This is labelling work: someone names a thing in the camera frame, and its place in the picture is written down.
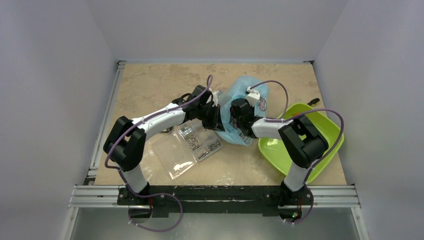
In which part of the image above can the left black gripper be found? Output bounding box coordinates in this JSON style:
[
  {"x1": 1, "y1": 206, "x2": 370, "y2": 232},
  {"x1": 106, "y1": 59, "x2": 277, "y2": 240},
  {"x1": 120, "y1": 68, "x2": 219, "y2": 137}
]
[{"x1": 196, "y1": 103, "x2": 225, "y2": 133}]

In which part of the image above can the light blue plastic bag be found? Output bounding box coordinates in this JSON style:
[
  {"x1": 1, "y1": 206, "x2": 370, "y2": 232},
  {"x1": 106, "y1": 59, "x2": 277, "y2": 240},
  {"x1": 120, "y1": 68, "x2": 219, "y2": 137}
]
[{"x1": 217, "y1": 75, "x2": 270, "y2": 146}]

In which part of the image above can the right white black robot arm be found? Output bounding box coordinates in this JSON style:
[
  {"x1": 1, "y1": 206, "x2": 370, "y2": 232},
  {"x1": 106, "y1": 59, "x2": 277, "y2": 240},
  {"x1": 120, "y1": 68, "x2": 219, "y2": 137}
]
[{"x1": 230, "y1": 98, "x2": 329, "y2": 204}]

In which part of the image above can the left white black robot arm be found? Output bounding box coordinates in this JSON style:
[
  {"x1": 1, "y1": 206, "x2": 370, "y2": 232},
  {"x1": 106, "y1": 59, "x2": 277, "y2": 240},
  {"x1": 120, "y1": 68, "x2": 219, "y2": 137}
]
[{"x1": 103, "y1": 85, "x2": 224, "y2": 205}]

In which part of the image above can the black metal clamp tool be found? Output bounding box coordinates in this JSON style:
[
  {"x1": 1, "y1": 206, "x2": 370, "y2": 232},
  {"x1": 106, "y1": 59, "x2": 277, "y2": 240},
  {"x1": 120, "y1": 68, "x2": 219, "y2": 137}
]
[{"x1": 160, "y1": 126, "x2": 175, "y2": 134}]

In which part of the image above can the clear plastic screw box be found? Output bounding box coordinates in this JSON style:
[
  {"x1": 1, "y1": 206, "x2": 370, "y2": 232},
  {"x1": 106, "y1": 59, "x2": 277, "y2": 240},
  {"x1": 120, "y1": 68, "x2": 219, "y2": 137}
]
[{"x1": 152, "y1": 119, "x2": 223, "y2": 180}]

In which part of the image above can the lime green plastic tray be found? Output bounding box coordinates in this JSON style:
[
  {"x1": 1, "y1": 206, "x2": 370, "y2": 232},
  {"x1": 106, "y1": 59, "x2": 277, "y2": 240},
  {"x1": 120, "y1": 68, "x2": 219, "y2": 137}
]
[{"x1": 258, "y1": 102, "x2": 345, "y2": 183}]

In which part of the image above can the black yellow screwdriver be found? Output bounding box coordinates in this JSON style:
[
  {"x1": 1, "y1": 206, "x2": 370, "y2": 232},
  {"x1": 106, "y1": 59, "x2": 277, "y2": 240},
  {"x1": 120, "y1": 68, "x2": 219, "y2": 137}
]
[{"x1": 307, "y1": 98, "x2": 321, "y2": 107}]

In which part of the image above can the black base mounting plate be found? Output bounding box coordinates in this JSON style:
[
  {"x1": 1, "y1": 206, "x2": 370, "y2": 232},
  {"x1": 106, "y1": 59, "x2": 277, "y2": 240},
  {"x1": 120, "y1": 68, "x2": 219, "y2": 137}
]
[{"x1": 117, "y1": 184, "x2": 314, "y2": 221}]

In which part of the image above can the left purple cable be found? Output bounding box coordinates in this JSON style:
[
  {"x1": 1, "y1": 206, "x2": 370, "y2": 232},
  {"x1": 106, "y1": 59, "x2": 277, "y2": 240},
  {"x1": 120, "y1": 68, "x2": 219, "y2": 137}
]
[{"x1": 104, "y1": 74, "x2": 215, "y2": 233}]

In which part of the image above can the purple cable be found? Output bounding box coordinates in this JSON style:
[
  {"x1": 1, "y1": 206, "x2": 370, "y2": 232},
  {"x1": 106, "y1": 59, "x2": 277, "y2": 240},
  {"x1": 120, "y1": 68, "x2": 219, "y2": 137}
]
[
  {"x1": 104, "y1": 74, "x2": 215, "y2": 233},
  {"x1": 248, "y1": 79, "x2": 345, "y2": 226}
]

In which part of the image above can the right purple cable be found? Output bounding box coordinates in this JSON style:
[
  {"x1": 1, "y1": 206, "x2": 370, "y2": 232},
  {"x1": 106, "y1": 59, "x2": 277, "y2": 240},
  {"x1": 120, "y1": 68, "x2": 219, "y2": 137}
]
[{"x1": 248, "y1": 79, "x2": 345, "y2": 226}]

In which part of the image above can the aluminium front rail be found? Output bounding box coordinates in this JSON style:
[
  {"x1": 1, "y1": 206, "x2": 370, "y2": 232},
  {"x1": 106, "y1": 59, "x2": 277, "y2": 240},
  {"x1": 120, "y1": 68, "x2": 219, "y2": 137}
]
[{"x1": 68, "y1": 185, "x2": 361, "y2": 208}]

